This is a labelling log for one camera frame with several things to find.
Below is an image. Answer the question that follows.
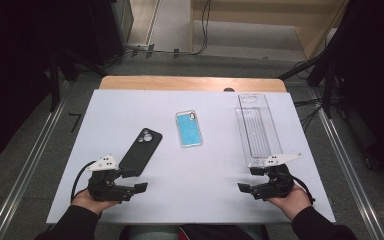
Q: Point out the metal floor rail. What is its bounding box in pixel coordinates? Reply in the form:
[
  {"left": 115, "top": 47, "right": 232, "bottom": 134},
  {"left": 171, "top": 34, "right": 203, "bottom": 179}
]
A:
[
  {"left": 313, "top": 89, "right": 384, "bottom": 240},
  {"left": 0, "top": 81, "right": 70, "bottom": 240}
]

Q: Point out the black metal stand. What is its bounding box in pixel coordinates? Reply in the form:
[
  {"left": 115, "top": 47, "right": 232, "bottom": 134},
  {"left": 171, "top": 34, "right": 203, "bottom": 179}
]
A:
[
  {"left": 48, "top": 49, "right": 109, "bottom": 113},
  {"left": 278, "top": 39, "right": 348, "bottom": 119}
]

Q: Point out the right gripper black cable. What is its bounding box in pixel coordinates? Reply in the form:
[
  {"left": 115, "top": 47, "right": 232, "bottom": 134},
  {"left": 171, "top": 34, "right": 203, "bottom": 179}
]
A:
[{"left": 291, "top": 174, "right": 316, "bottom": 205}]

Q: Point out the person's right hand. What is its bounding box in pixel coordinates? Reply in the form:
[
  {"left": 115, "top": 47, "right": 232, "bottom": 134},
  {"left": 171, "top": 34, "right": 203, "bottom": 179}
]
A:
[{"left": 267, "top": 183, "right": 313, "bottom": 222}]

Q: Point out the black tape mark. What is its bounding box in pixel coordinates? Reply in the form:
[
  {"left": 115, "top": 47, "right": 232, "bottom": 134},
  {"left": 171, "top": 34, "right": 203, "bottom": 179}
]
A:
[{"left": 68, "top": 112, "right": 83, "bottom": 134}]

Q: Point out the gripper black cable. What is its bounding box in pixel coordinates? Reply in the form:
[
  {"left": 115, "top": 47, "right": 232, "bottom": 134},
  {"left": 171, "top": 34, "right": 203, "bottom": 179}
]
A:
[
  {"left": 291, "top": 174, "right": 316, "bottom": 205},
  {"left": 70, "top": 160, "right": 98, "bottom": 203}
]

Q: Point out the light wooden frame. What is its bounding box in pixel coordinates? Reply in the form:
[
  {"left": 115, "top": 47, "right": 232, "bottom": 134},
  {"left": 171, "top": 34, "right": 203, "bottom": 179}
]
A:
[{"left": 189, "top": 0, "right": 349, "bottom": 61}]

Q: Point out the clear plastic tray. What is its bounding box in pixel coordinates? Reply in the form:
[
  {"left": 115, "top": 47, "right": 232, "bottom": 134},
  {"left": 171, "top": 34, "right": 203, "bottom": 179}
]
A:
[{"left": 234, "top": 93, "right": 284, "bottom": 169}]

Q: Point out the black hanging cable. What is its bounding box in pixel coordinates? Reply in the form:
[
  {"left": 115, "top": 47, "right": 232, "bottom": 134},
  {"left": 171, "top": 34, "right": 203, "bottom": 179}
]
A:
[{"left": 193, "top": 0, "right": 213, "bottom": 56}]

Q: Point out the reflective clear-rimmed phone case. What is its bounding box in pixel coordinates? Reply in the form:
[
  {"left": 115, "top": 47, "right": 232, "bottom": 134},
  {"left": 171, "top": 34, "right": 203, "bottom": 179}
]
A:
[{"left": 175, "top": 110, "right": 204, "bottom": 149}]

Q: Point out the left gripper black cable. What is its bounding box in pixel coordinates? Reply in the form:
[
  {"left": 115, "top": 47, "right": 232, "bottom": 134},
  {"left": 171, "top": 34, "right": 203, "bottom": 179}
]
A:
[{"left": 70, "top": 160, "right": 98, "bottom": 203}]

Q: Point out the white table board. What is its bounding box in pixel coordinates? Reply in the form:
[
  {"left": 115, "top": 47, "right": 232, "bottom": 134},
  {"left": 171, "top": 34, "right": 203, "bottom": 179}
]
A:
[{"left": 45, "top": 88, "right": 336, "bottom": 225}]

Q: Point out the black cabinet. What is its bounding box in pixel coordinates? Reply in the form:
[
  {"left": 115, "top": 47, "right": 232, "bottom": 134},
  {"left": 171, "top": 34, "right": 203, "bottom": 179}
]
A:
[{"left": 86, "top": 0, "right": 135, "bottom": 66}]

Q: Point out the bundle of black floor cables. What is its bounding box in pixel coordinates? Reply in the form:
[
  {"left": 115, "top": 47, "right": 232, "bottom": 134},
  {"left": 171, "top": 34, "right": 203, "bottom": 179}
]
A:
[{"left": 293, "top": 96, "right": 334, "bottom": 133}]

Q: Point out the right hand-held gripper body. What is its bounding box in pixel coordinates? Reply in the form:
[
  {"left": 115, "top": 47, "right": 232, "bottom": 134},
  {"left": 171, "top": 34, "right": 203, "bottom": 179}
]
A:
[{"left": 250, "top": 152, "right": 303, "bottom": 201}]

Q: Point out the black phone case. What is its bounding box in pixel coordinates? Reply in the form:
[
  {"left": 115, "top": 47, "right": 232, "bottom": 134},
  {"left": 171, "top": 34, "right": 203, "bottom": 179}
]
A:
[{"left": 118, "top": 127, "right": 164, "bottom": 178}]

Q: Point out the wooden table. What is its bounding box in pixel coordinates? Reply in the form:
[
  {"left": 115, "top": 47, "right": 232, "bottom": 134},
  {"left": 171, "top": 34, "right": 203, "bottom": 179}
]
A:
[{"left": 98, "top": 75, "right": 288, "bottom": 93}]

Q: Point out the person's left hand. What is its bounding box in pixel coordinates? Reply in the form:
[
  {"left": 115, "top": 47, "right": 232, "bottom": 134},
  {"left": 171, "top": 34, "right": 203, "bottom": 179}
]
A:
[{"left": 71, "top": 189, "right": 121, "bottom": 216}]

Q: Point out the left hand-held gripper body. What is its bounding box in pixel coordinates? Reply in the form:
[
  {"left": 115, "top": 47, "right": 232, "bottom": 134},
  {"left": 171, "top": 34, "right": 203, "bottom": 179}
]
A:
[{"left": 85, "top": 154, "right": 137, "bottom": 203}]

